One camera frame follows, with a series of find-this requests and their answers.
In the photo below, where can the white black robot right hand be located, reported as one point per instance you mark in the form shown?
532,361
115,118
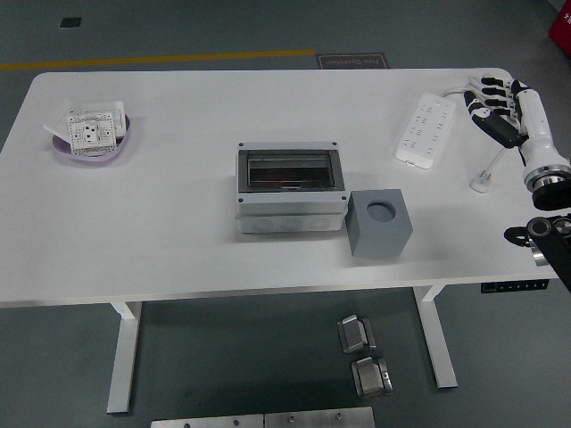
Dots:
537,134

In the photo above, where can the grey junction box clear lid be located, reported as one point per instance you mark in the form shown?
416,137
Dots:
290,206

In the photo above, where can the grey cube with round hole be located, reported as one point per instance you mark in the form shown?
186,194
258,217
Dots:
379,241

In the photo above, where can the red board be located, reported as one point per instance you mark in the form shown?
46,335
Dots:
561,24

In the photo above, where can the white power strip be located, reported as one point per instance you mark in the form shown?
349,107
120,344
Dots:
424,129

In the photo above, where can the black table control panel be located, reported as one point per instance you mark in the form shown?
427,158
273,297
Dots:
515,286

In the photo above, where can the dark floor sign with lettering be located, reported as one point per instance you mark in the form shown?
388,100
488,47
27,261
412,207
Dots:
352,61

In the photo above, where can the white table leg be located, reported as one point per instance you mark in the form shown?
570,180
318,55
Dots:
122,356
439,343

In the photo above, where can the steel foot block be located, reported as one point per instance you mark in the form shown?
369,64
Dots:
354,334
372,379

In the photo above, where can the yellow floor tape line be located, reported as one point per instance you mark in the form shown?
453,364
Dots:
178,58

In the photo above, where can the white socket module with holes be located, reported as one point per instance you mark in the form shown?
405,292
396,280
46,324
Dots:
91,134

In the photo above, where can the purple shallow bowl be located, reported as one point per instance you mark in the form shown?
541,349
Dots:
60,148

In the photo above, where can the dark square floor hatch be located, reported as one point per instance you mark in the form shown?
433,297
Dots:
70,22

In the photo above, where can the white flat cover plate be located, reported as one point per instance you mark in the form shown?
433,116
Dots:
54,129

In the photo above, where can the steel base plate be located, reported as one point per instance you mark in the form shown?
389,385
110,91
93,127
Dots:
319,419
207,422

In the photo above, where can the white wall switch panel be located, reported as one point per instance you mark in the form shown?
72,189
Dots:
111,109

